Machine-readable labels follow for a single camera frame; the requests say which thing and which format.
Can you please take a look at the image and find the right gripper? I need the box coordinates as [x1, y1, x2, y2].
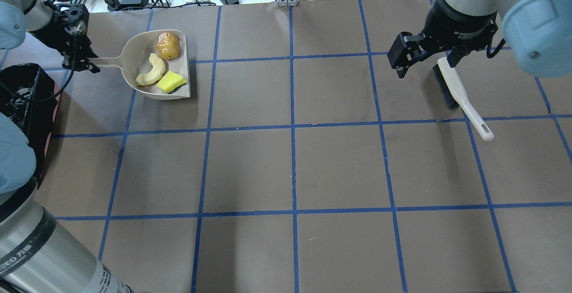
[387, 0, 499, 79]

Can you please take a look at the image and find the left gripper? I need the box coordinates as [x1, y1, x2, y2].
[47, 4, 100, 73]

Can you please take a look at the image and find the beige hand brush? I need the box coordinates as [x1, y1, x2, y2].
[433, 57, 495, 142]

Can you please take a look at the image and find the beige plastic dustpan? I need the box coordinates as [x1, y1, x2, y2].
[90, 29, 190, 100]

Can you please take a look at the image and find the pale melon slice toy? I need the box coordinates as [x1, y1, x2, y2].
[135, 53, 166, 87]

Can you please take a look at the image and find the yellow green sponge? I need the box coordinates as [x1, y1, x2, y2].
[156, 71, 188, 94]

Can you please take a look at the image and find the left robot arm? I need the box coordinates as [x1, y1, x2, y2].
[1, 0, 131, 293]

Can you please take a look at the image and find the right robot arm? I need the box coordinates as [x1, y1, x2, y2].
[387, 0, 571, 78]

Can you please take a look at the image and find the black lined trash bin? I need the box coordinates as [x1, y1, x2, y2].
[0, 63, 59, 185]

